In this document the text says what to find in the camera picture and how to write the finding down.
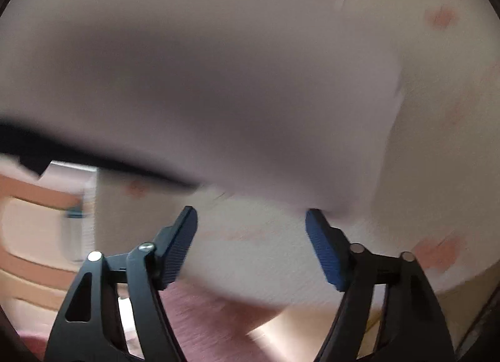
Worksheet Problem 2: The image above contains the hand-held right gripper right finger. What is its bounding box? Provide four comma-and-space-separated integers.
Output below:
305, 208, 456, 362

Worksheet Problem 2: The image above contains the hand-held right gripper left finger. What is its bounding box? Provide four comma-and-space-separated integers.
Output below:
43, 206, 198, 362

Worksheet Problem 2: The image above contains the white shirt with navy trim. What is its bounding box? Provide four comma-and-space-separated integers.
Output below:
0, 0, 407, 226

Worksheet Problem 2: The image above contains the cream orange cabinet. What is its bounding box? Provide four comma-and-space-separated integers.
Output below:
0, 159, 98, 312

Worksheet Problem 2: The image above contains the pink cat print blanket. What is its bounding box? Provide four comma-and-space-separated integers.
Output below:
94, 0, 500, 308

